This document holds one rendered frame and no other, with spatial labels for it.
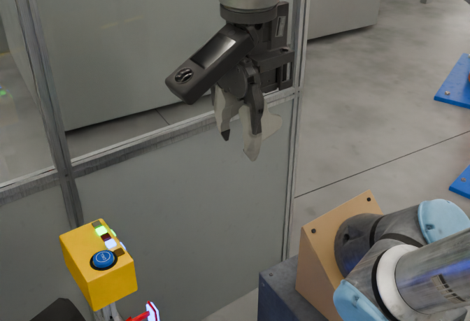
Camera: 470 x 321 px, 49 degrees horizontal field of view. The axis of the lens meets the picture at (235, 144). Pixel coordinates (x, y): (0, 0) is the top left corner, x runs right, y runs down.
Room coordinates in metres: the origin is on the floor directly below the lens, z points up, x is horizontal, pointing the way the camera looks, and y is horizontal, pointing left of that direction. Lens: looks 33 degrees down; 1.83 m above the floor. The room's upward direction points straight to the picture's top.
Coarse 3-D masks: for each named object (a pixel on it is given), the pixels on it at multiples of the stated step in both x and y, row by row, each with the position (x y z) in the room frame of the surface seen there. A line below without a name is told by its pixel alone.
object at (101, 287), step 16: (64, 240) 0.79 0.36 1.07; (80, 240) 0.79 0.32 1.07; (96, 240) 0.79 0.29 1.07; (64, 256) 0.79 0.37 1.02; (80, 256) 0.74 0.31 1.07; (128, 256) 0.74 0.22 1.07; (80, 272) 0.70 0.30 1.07; (96, 272) 0.70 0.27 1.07; (112, 272) 0.71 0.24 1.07; (128, 272) 0.72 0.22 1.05; (80, 288) 0.73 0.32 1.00; (96, 288) 0.68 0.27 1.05; (112, 288) 0.70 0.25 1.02; (128, 288) 0.72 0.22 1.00; (96, 304) 0.68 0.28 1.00
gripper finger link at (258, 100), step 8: (248, 80) 0.59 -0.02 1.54; (248, 88) 0.58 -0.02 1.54; (256, 88) 0.58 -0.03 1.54; (248, 96) 0.58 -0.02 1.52; (256, 96) 0.57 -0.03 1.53; (248, 104) 0.58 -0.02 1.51; (256, 104) 0.57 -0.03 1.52; (256, 112) 0.57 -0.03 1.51; (256, 120) 0.57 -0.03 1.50; (256, 128) 0.57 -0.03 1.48
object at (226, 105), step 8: (216, 88) 0.64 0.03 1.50; (216, 96) 0.64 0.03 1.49; (224, 96) 0.63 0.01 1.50; (232, 96) 0.63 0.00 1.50; (216, 104) 0.64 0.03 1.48; (224, 104) 0.63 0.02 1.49; (232, 104) 0.63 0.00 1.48; (240, 104) 0.66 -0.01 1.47; (216, 112) 0.64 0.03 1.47; (224, 112) 0.63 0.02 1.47; (232, 112) 0.65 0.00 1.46; (216, 120) 0.64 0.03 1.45; (224, 120) 0.63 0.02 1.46; (224, 128) 0.64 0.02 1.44; (224, 136) 0.64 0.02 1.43
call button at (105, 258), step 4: (100, 252) 0.74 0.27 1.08; (104, 252) 0.74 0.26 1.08; (108, 252) 0.74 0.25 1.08; (96, 256) 0.73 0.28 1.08; (100, 256) 0.73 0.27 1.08; (104, 256) 0.73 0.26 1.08; (108, 256) 0.73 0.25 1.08; (112, 256) 0.73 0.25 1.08; (96, 260) 0.72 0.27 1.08; (100, 260) 0.72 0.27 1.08; (104, 260) 0.72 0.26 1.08; (108, 260) 0.72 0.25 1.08; (112, 260) 0.73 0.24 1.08; (96, 264) 0.72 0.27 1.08; (100, 264) 0.71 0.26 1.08; (104, 264) 0.71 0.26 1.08; (108, 264) 0.72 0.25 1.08
